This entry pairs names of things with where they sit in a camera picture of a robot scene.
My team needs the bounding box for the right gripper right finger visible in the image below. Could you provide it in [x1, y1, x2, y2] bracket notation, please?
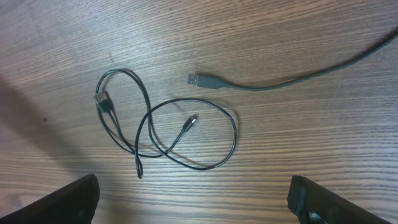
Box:
[287, 175, 391, 224]

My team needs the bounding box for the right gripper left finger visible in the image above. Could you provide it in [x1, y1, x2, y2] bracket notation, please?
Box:
[1, 174, 100, 224]

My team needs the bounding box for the black USB cable thick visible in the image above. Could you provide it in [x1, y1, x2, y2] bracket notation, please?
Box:
[187, 27, 397, 92]

